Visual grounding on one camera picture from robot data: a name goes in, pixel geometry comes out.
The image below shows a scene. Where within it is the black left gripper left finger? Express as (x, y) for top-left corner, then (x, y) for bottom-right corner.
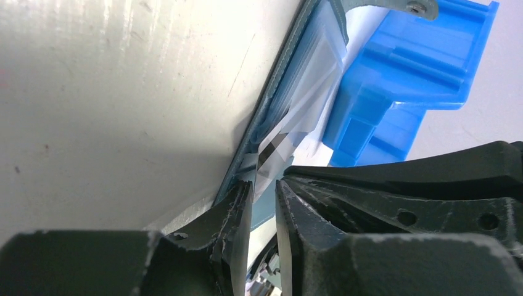
(1, 181), (253, 295)

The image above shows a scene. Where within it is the teal leather card holder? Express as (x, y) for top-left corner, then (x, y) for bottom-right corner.
(212, 0), (439, 229)

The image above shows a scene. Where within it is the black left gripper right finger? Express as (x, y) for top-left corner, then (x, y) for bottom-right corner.
(276, 181), (522, 295)

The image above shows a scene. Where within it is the white card with black stripe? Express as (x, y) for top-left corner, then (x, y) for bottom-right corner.
(253, 131), (308, 202)

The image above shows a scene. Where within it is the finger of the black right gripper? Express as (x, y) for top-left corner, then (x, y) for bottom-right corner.
(283, 141), (522, 258)

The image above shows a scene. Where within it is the blue plastic bin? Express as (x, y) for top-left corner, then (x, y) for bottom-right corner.
(322, 1), (499, 167)

